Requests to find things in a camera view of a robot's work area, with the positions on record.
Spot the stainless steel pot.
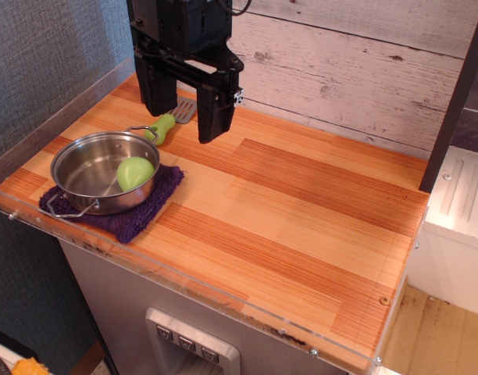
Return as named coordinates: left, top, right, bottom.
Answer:
left=46, top=127, right=160, bottom=218

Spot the orange object at corner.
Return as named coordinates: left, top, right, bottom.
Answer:
left=11, top=358, right=51, bottom=375

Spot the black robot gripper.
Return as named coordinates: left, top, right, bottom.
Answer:
left=129, top=1, right=244, bottom=144

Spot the green toy pear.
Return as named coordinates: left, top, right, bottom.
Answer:
left=116, top=156, right=155, bottom=191

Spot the white toy sink unit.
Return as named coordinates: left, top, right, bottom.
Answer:
left=406, top=147, right=478, bottom=314

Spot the silver dispenser panel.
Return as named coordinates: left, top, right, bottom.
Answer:
left=145, top=307, right=241, bottom=374

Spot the grey toy fridge cabinet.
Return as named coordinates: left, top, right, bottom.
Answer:
left=60, top=241, right=343, bottom=374

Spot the clear acrylic table guard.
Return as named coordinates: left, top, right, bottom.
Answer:
left=0, top=74, right=428, bottom=374

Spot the purple cloth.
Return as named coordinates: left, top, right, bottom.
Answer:
left=38, top=163, right=186, bottom=245

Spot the dark right shelf post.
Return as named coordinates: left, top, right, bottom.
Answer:
left=419, top=23, right=478, bottom=193

